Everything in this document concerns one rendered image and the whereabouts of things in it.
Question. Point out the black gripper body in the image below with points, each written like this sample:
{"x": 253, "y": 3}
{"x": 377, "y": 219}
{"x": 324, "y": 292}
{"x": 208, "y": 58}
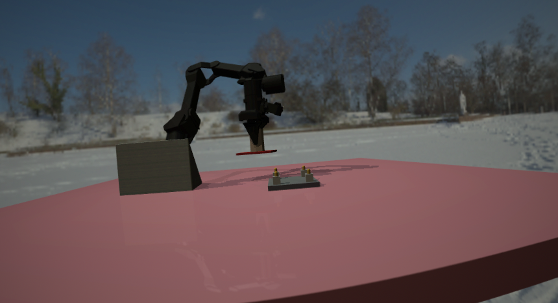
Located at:
{"x": 252, "y": 110}

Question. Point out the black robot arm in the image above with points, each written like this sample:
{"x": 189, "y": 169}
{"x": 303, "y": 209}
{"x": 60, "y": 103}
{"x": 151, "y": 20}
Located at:
{"x": 185, "y": 123}

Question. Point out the red board with handle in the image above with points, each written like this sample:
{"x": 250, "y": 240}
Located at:
{"x": 259, "y": 148}

